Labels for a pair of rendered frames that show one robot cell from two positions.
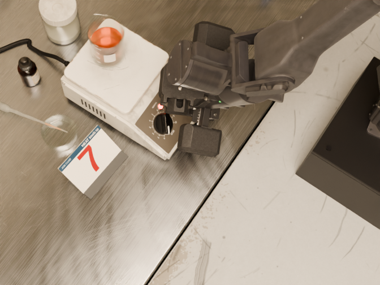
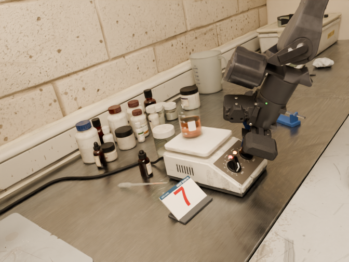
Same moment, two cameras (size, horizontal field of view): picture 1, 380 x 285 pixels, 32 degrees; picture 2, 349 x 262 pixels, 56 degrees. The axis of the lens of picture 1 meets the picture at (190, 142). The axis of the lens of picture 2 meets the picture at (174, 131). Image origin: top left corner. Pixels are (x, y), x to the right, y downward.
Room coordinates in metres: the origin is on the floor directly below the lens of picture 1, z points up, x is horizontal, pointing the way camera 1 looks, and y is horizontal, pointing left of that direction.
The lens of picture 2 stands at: (-0.24, -0.05, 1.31)
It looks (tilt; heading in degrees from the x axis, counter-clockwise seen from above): 23 degrees down; 20
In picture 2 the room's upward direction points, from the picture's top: 11 degrees counter-clockwise
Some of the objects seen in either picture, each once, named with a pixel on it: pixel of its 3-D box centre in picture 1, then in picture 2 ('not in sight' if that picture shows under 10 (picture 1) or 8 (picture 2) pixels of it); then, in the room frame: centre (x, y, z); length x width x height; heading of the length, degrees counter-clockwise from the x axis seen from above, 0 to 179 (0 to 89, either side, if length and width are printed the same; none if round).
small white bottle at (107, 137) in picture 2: not in sight; (108, 139); (0.53, 0.43, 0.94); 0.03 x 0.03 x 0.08
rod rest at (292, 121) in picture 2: not in sight; (283, 115); (0.69, -0.06, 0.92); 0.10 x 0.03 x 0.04; 43
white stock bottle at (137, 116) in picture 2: not in sight; (139, 122); (0.64, 0.37, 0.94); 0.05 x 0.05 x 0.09
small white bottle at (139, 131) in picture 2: not in sight; (139, 132); (0.60, 0.36, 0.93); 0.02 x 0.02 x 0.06
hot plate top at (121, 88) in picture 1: (117, 65); (198, 139); (0.42, 0.13, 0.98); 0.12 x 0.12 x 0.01; 68
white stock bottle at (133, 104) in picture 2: not in sight; (136, 115); (0.69, 0.40, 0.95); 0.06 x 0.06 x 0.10
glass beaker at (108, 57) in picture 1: (106, 41); (189, 121); (0.44, 0.15, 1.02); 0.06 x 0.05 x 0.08; 50
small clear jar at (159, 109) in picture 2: not in sight; (155, 115); (0.72, 0.35, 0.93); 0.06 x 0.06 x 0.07
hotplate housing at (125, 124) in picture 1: (132, 86); (210, 157); (0.41, 0.11, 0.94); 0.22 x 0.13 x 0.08; 68
